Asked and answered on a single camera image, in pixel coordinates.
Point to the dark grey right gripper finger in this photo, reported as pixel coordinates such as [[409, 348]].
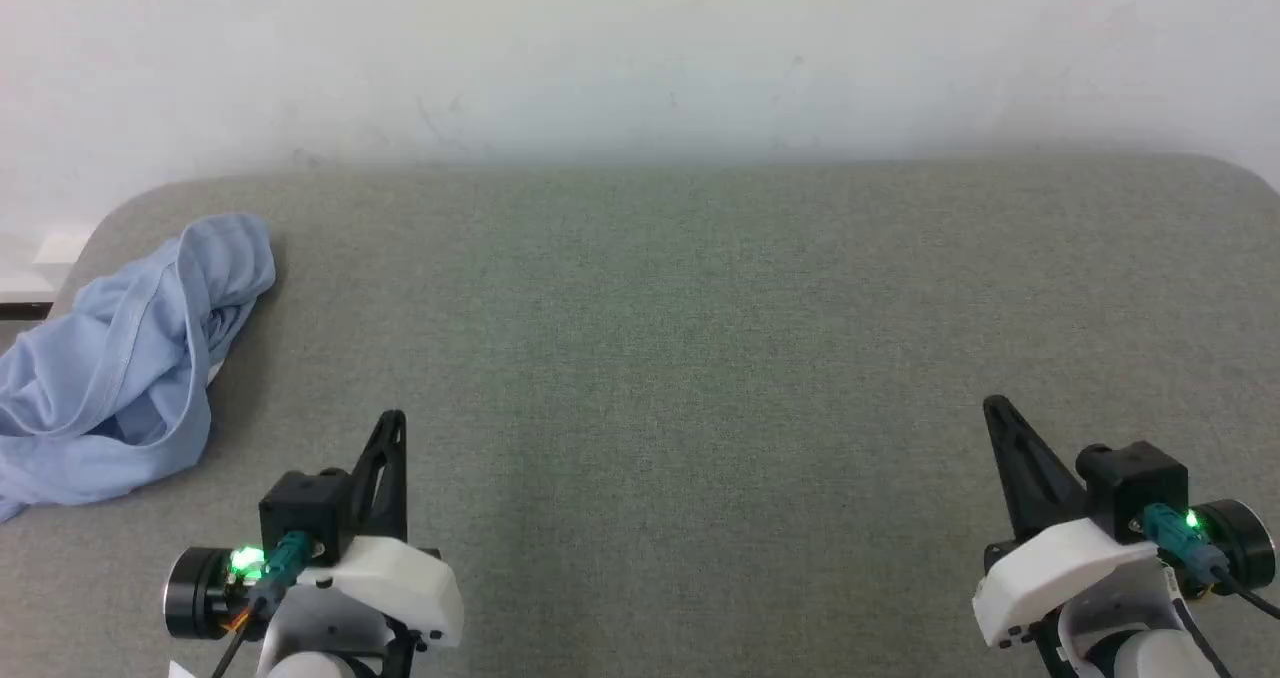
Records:
[[1035, 488]]

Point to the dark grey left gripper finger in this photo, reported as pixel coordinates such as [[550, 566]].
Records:
[[397, 488]]

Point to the grey fabric sofa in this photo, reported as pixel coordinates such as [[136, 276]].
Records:
[[700, 358]]

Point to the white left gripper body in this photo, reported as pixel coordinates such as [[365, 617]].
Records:
[[390, 583]]

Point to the dark baseboard strip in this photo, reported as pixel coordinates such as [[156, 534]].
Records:
[[25, 310]]

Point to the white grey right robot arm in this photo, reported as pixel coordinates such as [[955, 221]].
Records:
[[1150, 658]]

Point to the light blue shirt white collar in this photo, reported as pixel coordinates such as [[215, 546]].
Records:
[[110, 358]]

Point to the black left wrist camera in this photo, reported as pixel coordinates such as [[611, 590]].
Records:
[[300, 508]]

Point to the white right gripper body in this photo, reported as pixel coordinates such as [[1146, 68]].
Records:
[[1060, 568]]

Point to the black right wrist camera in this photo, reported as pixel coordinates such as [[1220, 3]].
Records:
[[1140, 483]]

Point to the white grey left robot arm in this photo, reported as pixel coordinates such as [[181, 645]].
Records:
[[310, 666]]

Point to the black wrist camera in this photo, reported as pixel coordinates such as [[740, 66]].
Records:
[[300, 508], [1140, 483]]

